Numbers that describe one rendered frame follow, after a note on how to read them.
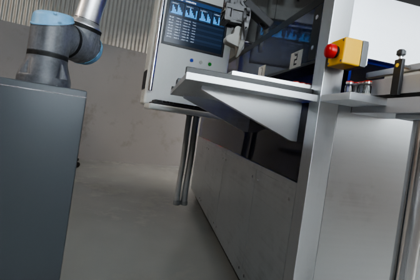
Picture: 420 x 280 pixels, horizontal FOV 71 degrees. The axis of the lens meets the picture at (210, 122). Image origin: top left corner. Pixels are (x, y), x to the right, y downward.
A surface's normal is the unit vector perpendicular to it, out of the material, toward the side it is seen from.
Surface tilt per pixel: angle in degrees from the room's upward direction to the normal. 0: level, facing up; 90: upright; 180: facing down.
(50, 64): 72
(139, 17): 90
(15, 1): 90
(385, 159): 90
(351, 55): 90
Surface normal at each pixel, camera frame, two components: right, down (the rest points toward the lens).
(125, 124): 0.40, 0.06
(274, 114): 0.19, 0.03
